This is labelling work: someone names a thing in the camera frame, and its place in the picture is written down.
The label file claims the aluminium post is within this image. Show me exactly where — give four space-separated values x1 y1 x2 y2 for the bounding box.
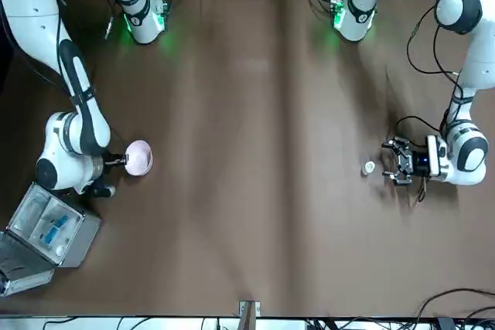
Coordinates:
238 300 262 330

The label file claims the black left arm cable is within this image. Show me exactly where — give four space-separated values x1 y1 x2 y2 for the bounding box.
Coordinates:
393 0 471 141

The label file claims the pink bowl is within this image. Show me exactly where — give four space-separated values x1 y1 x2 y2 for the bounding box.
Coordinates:
125 139 155 176

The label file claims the silver metal case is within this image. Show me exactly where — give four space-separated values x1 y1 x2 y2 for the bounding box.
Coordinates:
0 182 102 300

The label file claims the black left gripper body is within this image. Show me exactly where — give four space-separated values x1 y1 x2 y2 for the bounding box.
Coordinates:
401 150 429 176

